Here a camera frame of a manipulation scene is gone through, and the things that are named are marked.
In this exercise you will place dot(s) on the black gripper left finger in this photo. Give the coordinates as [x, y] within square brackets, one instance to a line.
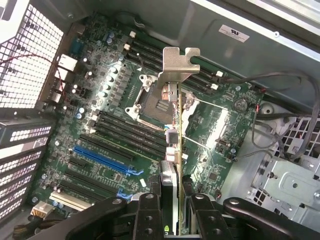
[147, 220]

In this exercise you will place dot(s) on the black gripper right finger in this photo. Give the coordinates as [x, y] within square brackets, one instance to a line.
[212, 222]

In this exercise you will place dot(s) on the green motherboard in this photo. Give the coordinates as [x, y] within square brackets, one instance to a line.
[215, 160]

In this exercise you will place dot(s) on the black expansion slot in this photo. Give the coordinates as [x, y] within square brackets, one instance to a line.
[87, 190]

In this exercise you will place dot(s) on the blue expansion slot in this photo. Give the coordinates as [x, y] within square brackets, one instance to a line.
[100, 158]

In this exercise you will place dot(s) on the white expansion slot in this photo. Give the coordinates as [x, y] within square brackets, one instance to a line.
[70, 201]

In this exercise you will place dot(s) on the grey metal drive cage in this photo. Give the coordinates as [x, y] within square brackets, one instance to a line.
[287, 180]

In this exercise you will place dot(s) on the beige power connector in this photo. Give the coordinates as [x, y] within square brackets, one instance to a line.
[42, 210]

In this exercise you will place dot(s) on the CPU socket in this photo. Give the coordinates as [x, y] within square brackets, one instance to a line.
[147, 100]

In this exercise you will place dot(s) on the silver coin battery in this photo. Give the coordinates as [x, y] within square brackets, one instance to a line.
[241, 105]

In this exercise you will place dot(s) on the open black PC case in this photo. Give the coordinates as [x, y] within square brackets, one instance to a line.
[200, 25]

